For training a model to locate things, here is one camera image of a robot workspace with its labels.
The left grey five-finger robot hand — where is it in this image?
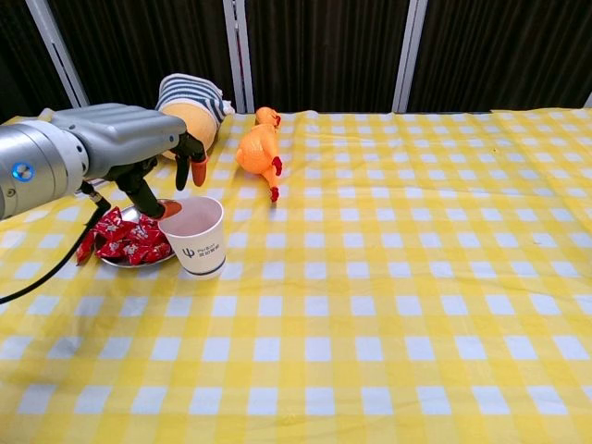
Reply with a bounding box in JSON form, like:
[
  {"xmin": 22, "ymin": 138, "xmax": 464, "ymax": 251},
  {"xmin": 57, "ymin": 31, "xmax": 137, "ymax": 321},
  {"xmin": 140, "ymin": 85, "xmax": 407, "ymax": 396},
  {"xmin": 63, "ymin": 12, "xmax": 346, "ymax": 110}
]
[{"xmin": 48, "ymin": 104, "xmax": 208, "ymax": 219}]

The red candy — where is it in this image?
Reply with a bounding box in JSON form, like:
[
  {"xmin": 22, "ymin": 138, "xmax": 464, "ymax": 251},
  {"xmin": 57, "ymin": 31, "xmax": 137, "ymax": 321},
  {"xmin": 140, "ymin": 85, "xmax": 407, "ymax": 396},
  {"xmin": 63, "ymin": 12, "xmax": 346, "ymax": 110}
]
[
  {"xmin": 96, "ymin": 238, "xmax": 144, "ymax": 265},
  {"xmin": 127, "ymin": 215, "xmax": 163, "ymax": 244},
  {"xmin": 76, "ymin": 230, "xmax": 97, "ymax": 265},
  {"xmin": 145, "ymin": 242, "xmax": 173, "ymax": 264},
  {"xmin": 98, "ymin": 206, "xmax": 125, "ymax": 238}
]

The round metal plate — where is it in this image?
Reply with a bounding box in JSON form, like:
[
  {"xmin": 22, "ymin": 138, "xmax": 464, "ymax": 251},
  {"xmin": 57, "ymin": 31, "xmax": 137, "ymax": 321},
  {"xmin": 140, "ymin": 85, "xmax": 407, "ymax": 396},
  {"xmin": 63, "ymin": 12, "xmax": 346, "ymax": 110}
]
[{"xmin": 94, "ymin": 205, "xmax": 177, "ymax": 269}]

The white paper cup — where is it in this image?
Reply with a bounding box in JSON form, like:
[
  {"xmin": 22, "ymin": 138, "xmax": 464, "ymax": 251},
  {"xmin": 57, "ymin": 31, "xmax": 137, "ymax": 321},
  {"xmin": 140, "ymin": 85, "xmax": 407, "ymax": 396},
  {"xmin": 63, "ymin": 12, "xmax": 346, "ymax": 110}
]
[{"xmin": 157, "ymin": 196, "xmax": 228, "ymax": 280}]

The yellow plush toy striped shirt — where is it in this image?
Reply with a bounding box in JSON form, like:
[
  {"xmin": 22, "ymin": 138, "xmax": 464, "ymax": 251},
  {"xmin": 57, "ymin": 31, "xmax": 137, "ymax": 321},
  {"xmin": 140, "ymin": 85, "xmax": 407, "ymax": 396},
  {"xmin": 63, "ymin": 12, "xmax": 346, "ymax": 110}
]
[{"xmin": 154, "ymin": 72, "xmax": 237, "ymax": 162}]

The orange rubber chicken toy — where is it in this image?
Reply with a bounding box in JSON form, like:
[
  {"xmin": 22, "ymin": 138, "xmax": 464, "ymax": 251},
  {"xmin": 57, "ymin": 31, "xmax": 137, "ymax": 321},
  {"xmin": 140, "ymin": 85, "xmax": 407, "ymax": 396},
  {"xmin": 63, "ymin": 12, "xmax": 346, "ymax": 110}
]
[{"xmin": 235, "ymin": 105, "xmax": 287, "ymax": 204}]

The black pleated curtain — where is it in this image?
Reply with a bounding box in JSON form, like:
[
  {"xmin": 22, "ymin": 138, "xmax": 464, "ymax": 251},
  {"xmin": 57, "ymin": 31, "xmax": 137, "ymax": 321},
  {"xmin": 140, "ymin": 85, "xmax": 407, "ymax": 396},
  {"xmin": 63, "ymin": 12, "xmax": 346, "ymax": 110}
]
[{"xmin": 0, "ymin": 0, "xmax": 592, "ymax": 122}]

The yellow white checkered tablecloth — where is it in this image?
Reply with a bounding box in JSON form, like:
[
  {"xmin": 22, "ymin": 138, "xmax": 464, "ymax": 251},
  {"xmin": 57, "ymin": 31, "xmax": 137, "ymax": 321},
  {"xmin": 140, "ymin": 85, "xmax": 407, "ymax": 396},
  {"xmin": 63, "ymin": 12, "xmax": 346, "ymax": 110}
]
[{"xmin": 0, "ymin": 108, "xmax": 592, "ymax": 444}]

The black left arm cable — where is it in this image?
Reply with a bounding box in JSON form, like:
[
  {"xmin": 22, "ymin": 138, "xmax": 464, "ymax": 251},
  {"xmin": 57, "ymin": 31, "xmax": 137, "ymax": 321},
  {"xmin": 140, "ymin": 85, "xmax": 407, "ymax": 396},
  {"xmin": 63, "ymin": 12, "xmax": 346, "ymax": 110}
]
[{"xmin": 0, "ymin": 179, "xmax": 112, "ymax": 305}]

